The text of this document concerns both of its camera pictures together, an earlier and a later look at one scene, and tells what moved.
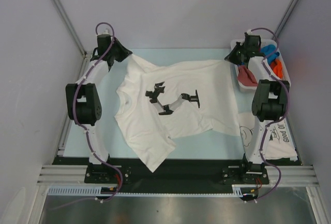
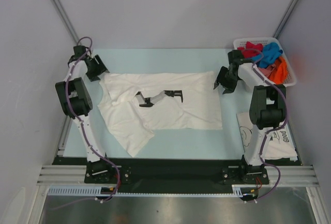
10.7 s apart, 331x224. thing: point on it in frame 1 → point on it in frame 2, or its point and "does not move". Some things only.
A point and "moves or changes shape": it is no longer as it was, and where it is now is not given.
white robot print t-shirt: [155, 103] moves or changes shape
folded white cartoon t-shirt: [280, 146] does not move
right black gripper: [231, 57] → [230, 87]
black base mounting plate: [179, 175] does not move
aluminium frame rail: [59, 175] does not move
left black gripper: [125, 52] → [93, 76]
